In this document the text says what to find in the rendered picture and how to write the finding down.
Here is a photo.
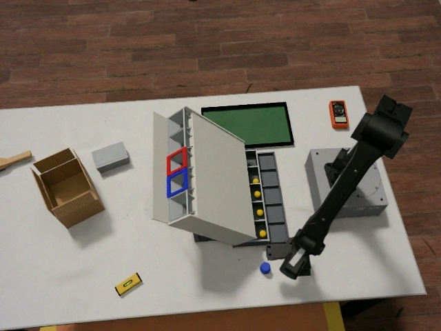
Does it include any green tray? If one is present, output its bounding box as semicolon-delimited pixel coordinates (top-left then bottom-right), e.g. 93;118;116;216
201;101;294;148

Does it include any yellow pocket level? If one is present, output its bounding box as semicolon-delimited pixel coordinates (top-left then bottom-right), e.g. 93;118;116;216
114;272;142;296

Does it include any open brown cardboard box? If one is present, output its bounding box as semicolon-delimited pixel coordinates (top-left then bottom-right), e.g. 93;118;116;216
30;148;105;229

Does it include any blue plug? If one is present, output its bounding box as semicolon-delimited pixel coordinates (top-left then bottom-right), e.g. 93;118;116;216
260;262;271;274

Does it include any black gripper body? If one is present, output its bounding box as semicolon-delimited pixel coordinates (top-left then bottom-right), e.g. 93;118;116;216
299;258;311;276

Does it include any blue square frame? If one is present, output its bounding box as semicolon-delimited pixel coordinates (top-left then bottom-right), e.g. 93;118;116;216
167;168;188;198

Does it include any red rectangular frame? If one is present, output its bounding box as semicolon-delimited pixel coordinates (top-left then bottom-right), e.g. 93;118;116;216
167;147;187;177

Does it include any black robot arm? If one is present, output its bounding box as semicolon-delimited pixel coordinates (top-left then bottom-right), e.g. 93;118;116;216
266;94;413;280

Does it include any orange pocket multimeter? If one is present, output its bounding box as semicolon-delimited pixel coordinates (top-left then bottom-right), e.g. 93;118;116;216
329;101;349;129

